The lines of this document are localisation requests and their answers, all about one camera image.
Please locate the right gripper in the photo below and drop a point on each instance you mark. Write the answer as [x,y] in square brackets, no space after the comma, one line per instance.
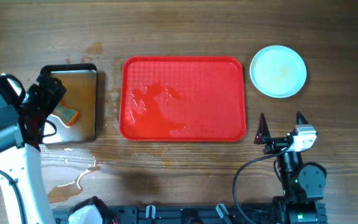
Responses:
[263,136]

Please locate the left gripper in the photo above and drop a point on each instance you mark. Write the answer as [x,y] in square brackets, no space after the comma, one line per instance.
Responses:
[51,100]

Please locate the green orange sponge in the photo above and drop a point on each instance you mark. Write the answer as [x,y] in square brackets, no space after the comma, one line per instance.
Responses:
[67,116]

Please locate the white plate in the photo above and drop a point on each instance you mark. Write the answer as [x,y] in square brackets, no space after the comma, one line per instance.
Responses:
[278,71]

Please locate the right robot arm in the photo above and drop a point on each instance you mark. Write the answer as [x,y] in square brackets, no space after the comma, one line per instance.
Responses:
[303,183]

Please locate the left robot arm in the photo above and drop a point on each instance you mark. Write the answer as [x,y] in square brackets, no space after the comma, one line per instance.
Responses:
[21,179]

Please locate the red plastic tray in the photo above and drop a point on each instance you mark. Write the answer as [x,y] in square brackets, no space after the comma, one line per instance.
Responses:
[183,99]

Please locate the black water-filled pan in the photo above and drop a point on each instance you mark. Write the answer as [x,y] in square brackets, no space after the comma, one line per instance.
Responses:
[81,83]

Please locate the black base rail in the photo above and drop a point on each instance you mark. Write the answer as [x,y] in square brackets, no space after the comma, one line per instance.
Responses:
[257,212]

